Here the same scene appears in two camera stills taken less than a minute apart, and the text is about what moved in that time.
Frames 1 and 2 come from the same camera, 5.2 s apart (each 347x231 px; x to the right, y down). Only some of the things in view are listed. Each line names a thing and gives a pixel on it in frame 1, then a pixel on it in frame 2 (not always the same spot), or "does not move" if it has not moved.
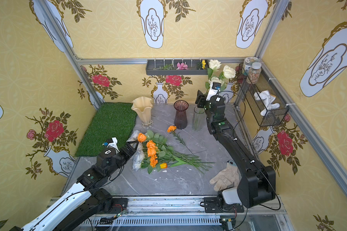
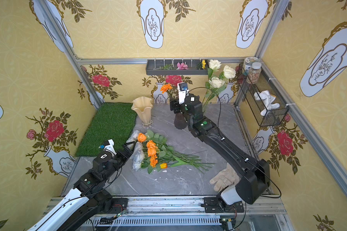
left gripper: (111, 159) does not move
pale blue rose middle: (140, 154) does not move
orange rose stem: (169, 155) does not move
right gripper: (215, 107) to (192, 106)
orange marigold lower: (153, 161) does not move
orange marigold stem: (171, 129) to (172, 92)
